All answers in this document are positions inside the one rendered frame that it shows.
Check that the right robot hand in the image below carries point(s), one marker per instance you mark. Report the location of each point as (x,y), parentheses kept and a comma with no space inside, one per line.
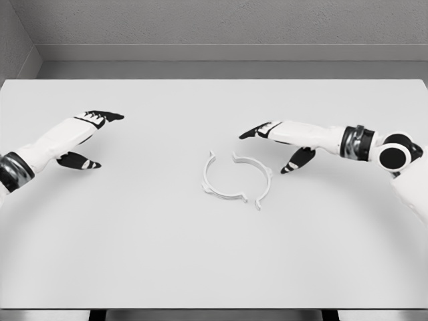
(294,133)

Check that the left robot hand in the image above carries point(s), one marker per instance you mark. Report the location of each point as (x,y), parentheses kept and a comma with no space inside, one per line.
(72,131)

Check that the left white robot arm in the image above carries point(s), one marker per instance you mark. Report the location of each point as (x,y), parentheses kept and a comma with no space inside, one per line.
(23,160)

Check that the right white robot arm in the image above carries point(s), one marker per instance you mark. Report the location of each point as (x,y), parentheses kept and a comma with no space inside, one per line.
(381,150)

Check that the white pipe clamp half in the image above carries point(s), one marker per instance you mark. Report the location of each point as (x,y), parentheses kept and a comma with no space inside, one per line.
(214,187)
(259,174)

